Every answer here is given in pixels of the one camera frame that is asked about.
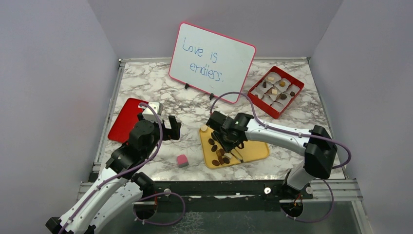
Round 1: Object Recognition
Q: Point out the dark oval chocolate upper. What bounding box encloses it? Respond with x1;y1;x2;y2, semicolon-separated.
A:
208;138;215;145

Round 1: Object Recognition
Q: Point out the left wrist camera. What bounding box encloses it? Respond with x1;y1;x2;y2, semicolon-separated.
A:
140;101;163;122

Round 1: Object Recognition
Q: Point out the dark oval chocolate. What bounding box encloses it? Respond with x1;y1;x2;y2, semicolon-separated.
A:
208;138;215;145
211;160;221;166

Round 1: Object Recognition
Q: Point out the pink-framed whiteboard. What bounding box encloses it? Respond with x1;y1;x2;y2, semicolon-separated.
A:
168;22;256;103

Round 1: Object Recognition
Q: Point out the red chocolate box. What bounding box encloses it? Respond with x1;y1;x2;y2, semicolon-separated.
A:
247;66;304;119

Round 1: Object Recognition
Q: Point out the dark oval chocolate front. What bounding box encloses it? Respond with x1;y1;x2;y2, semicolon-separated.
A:
211;160;221;166

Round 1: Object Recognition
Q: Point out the red box lid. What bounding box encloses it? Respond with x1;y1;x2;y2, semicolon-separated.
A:
108;98;148;143

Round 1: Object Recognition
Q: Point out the pink whiteboard eraser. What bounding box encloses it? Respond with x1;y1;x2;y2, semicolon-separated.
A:
177;155;189;168

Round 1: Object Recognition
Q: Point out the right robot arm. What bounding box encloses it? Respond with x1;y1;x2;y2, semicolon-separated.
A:
206;111;337;198

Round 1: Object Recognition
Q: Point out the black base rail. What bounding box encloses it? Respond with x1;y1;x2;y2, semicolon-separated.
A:
87;179;314;214

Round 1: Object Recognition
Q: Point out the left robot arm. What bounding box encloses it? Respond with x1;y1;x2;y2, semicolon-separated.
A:
45;114;182;234

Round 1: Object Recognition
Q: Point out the yellow plastic tray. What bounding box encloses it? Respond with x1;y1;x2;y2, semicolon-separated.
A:
199;127;269;169

